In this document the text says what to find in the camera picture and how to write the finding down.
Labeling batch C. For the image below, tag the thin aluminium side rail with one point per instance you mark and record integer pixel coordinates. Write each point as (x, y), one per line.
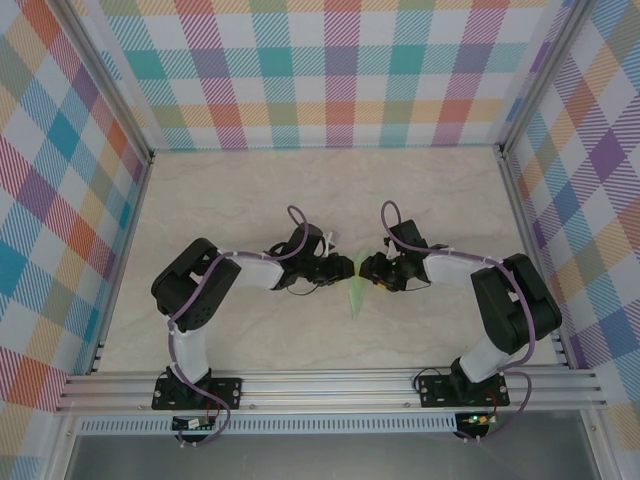
(97, 357)
(560, 350)

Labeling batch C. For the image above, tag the light green paper sheet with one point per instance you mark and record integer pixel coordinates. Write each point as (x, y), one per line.
(356, 300)

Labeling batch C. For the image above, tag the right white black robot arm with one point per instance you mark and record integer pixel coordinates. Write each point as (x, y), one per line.
(482, 357)

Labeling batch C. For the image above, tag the long aluminium mounting beam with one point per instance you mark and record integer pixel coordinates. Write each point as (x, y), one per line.
(325, 390)

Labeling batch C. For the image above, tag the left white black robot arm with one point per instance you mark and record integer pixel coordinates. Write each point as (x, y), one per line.
(192, 350)

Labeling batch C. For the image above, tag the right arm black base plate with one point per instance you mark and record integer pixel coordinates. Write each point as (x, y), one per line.
(435, 392)

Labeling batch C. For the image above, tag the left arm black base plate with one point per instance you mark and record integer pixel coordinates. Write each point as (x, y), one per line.
(230, 392)

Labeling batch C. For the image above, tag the small circuit board green light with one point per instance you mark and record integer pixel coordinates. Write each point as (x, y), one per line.
(477, 419)

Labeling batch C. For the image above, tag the aluminium corner post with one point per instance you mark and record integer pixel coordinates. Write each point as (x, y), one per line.
(545, 75)
(107, 85)

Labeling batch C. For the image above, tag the small black circuit board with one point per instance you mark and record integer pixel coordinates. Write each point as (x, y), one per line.
(192, 424)

